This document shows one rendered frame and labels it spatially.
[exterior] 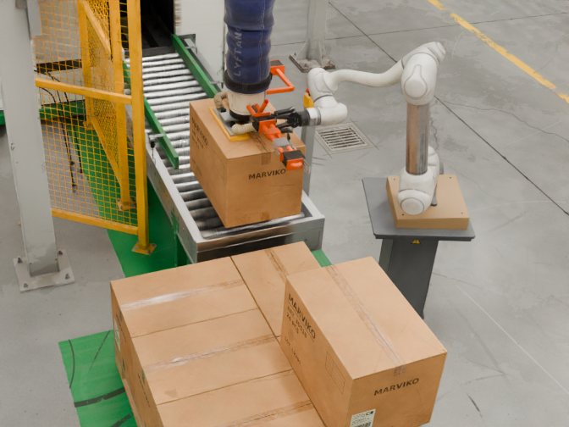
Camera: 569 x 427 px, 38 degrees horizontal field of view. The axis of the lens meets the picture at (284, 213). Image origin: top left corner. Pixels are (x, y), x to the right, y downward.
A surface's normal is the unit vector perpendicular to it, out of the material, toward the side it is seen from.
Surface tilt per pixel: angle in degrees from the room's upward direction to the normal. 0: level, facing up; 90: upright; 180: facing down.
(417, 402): 90
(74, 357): 0
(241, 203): 89
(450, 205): 5
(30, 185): 90
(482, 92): 0
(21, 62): 90
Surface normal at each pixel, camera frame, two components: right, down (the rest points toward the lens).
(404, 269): 0.04, 0.58
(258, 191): 0.38, 0.54
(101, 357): 0.07, -0.81
